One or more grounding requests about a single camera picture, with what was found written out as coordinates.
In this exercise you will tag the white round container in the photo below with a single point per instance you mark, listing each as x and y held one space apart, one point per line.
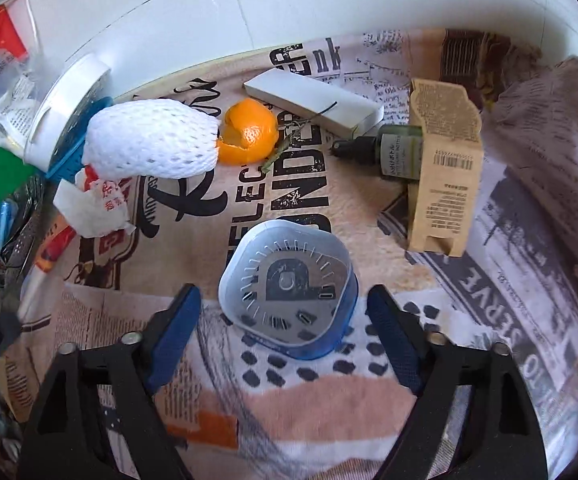
64 100

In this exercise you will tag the brown cardboard box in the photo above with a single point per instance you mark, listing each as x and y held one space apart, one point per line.
444 185

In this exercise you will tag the white foam fruit net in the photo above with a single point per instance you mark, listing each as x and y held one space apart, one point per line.
154 135

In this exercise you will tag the green leaf stem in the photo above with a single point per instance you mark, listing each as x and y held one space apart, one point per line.
281 142

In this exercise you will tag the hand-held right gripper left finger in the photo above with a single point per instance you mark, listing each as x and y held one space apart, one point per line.
179 330

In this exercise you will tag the orange peel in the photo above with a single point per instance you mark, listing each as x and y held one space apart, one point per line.
254 125

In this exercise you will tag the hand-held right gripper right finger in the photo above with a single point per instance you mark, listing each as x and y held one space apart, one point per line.
394 340

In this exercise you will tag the metal strainer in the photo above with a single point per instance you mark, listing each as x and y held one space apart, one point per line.
14 240

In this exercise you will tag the orange red packet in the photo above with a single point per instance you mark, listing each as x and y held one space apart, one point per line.
54 250

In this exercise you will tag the newspaper sheet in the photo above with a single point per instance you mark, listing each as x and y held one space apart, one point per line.
319 200

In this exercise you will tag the crumpled white red-print wrapper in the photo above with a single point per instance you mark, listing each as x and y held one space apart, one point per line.
99 205

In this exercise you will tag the green spray bottle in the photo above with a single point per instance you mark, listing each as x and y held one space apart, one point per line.
399 150

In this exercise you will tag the clear blue plastic cup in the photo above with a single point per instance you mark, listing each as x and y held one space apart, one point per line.
289 285

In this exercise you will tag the white box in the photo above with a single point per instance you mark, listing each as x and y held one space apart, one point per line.
309 95

